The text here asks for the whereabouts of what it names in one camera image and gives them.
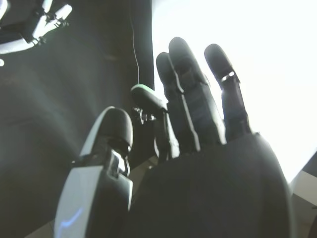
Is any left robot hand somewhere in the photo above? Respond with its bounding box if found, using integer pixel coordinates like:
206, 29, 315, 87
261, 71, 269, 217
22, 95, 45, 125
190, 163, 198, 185
53, 36, 295, 238

